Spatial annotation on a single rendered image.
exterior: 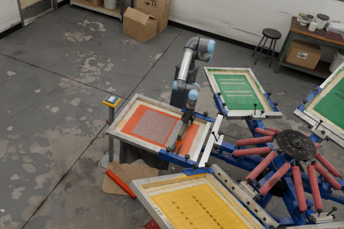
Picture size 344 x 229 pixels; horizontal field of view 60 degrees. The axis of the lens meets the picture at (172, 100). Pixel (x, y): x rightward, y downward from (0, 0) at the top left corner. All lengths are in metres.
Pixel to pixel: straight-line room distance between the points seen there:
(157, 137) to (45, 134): 1.78
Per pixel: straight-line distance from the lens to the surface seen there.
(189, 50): 2.47
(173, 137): 2.58
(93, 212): 3.26
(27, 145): 3.87
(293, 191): 2.51
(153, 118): 2.73
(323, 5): 5.91
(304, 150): 2.42
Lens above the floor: 2.85
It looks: 40 degrees down
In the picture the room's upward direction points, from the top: 10 degrees clockwise
